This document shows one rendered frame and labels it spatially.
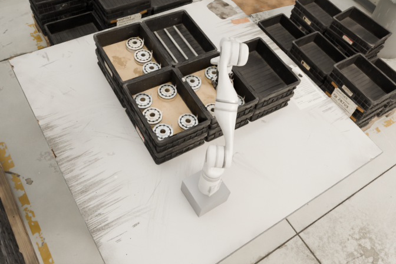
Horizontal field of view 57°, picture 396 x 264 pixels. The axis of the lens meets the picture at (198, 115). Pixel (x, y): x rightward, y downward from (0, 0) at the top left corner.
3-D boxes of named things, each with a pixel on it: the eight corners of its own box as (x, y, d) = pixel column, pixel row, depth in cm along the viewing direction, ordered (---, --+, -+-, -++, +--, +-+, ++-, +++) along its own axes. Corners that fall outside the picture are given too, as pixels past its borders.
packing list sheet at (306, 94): (328, 98, 229) (328, 97, 228) (302, 111, 219) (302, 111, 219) (293, 63, 243) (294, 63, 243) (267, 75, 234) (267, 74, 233)
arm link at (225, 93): (222, 39, 140) (214, 104, 142) (246, 42, 140) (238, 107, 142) (220, 41, 149) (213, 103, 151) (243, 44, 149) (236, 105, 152)
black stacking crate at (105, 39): (171, 80, 207) (172, 66, 197) (122, 98, 195) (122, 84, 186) (140, 36, 224) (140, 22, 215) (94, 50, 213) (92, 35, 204)
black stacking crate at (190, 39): (215, 64, 218) (218, 50, 209) (171, 80, 207) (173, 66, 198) (182, 23, 236) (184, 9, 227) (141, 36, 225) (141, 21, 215)
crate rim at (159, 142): (211, 123, 181) (212, 120, 179) (158, 147, 169) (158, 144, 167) (172, 69, 199) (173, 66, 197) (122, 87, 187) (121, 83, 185)
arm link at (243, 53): (244, 38, 165) (225, 36, 165) (251, 45, 139) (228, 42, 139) (241, 58, 167) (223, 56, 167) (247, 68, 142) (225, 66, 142)
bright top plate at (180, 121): (201, 125, 185) (201, 124, 185) (184, 132, 181) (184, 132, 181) (191, 111, 190) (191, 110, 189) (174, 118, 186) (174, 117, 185)
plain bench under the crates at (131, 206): (332, 200, 266) (383, 151, 209) (134, 336, 201) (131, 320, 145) (211, 57, 336) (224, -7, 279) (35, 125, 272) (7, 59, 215)
